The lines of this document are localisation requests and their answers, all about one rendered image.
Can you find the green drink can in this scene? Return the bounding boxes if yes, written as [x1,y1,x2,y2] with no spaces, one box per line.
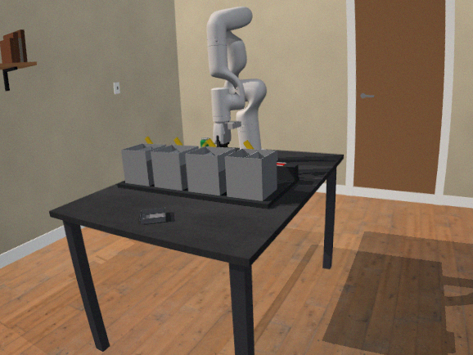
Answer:
[200,137,209,148]

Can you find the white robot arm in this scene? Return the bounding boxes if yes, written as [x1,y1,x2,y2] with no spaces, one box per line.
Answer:
[206,7,267,150]

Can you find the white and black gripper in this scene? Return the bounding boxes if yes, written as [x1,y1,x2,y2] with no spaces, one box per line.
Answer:
[214,122,232,147]

